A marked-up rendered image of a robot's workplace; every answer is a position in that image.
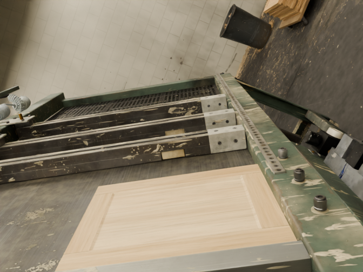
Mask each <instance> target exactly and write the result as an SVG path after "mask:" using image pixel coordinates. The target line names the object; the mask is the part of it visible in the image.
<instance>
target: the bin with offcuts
mask: <svg viewBox="0 0 363 272"><path fill-rule="evenodd" d="M271 30H272V28H271V24H269V23H267V22H265V21H263V20H262V19H260V18H258V17H256V16H254V15H252V14H250V13H249V12H247V11H245V10H243V9H241V8H239V7H238V6H236V5H235V4H233V5H232V6H231V8H230V10H229V12H228V14H227V16H226V18H225V21H224V23H223V27H222V29H221V32H220V36H219V37H220V38H221V37H223V38H226V39H229V40H232V41H235V42H238V43H241V44H245V45H248V46H251V47H254V48H256V49H262V48H263V47H264V45H265V44H266V42H267V40H268V38H269V36H270V33H271Z"/></svg>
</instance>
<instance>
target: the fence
mask: <svg viewBox="0 0 363 272"><path fill-rule="evenodd" d="M55 272H312V268H311V257H310V255H309V254H308V252H307V250H306V248H305V246H304V244H303V242H302V240H300V241H292V242H283V243H275V244H267V245H262V246H253V247H245V248H237V249H228V250H220V251H212V252H207V253H198V254H190V255H182V256H173V257H165V258H160V259H151V260H143V261H135V262H127V263H119V264H110V265H105V266H96V267H88V268H80V269H71V270H63V271H55Z"/></svg>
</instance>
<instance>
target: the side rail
mask: <svg viewBox="0 0 363 272"><path fill-rule="evenodd" d="M213 84H215V83H214V76H208V77H201V78H194V79H187V80H181V81H174V82H170V83H163V84H156V85H150V86H143V87H136V88H132V89H125V90H118V91H112V92H105V93H98V94H92V95H87V96H81V97H74V98H67V99H64V100H63V101H62V102H63V105H64V108H65V107H71V106H78V105H85V104H92V103H98V102H103V101H110V100H116V99H123V98H130V97H137V96H144V95H148V94H155V93H162V92H168V91H175V90H182V89H189V88H193V87H200V86H206V85H213Z"/></svg>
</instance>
